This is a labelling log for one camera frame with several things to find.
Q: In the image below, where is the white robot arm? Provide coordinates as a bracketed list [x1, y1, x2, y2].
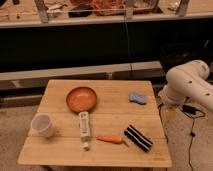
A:
[158, 60, 213, 112]

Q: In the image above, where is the blue sponge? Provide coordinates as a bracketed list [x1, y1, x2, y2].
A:
[129, 93, 147, 105]

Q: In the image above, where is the wooden table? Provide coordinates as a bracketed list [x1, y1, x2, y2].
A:
[18, 80, 172, 168]

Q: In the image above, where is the white toothpaste tube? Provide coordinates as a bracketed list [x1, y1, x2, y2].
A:
[79, 112, 91, 151]

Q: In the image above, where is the black white striped cloth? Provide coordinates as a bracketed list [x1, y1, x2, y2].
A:
[124, 125, 153, 152]

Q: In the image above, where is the orange carrot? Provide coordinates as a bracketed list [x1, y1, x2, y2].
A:
[96, 135, 128, 146]

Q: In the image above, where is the white plastic cup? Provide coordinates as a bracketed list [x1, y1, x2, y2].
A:
[31, 114, 55, 138]

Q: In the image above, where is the orange object on shelf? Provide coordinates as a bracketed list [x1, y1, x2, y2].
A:
[91, 0, 158, 16]

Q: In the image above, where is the hanging black cable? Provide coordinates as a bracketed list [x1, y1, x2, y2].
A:
[123, 16, 134, 73]

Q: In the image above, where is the black power cable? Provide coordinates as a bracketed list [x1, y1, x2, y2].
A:
[157, 103, 207, 171]

